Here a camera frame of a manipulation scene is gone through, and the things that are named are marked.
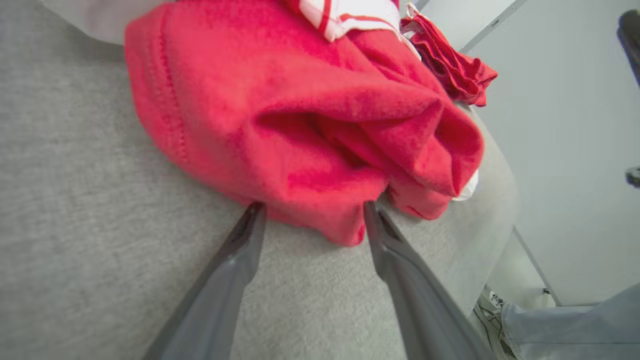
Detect red shirt with white sleeves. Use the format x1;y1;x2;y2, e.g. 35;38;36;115
40;0;486;247

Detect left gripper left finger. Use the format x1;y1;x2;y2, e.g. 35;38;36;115
142;201;267;360

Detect grey fabric sofa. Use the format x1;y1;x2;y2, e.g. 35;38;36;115
0;0;522;360

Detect dark blurry object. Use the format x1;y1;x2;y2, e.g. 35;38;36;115
616;9;640;87

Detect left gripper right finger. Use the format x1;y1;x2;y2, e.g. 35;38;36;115
363;201;497;360

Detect red shorts with white stripe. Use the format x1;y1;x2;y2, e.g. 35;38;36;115
400;4;499;108

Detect blue jeans leg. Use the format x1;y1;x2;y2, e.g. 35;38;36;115
501;282;640;360

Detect white sneaker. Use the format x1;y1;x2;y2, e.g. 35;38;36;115
472;285;522;360

